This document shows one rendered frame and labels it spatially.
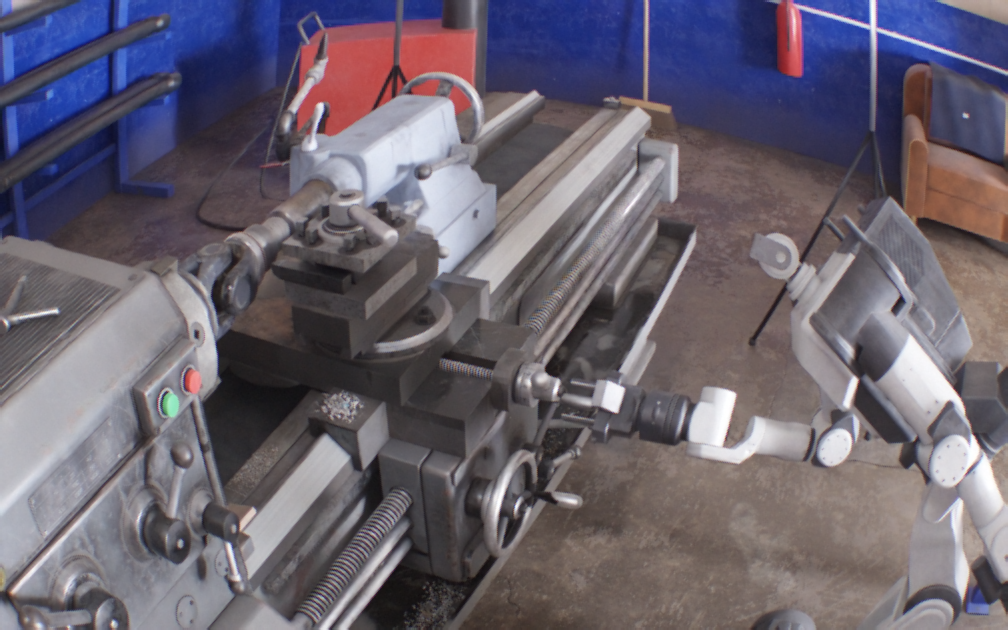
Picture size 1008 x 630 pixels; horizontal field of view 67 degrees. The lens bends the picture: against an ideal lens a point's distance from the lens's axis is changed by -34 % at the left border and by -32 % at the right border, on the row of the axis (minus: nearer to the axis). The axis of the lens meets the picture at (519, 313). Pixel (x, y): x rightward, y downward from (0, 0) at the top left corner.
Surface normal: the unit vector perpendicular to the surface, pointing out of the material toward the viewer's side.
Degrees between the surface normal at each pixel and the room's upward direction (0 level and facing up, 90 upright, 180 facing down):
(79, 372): 45
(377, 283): 0
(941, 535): 111
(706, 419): 50
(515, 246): 36
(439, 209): 62
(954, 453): 66
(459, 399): 0
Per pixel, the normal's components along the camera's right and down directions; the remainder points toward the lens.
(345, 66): -0.02, 0.48
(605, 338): 0.02, -0.88
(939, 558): -0.47, 0.42
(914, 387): -0.19, 0.07
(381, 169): 0.93, 0.12
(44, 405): 0.67, -0.48
